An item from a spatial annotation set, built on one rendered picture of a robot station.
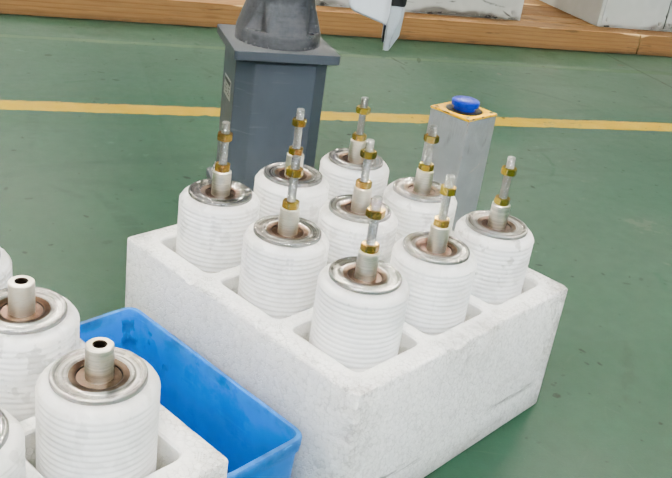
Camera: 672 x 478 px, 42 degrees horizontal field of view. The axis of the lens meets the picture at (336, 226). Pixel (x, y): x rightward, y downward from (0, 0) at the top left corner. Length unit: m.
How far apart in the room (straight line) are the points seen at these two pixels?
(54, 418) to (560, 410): 0.73
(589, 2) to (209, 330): 2.83
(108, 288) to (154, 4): 1.69
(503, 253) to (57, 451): 0.56
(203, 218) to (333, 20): 2.08
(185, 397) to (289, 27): 0.73
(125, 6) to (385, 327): 2.15
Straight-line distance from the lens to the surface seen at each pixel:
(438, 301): 0.96
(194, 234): 1.03
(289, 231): 0.96
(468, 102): 1.27
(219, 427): 0.99
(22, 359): 0.78
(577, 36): 3.44
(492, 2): 3.32
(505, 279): 1.06
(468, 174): 1.29
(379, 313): 0.87
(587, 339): 1.41
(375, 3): 0.94
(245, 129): 1.55
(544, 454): 1.14
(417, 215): 1.10
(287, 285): 0.95
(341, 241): 1.02
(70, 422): 0.69
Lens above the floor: 0.67
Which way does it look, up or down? 25 degrees down
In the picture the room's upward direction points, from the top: 8 degrees clockwise
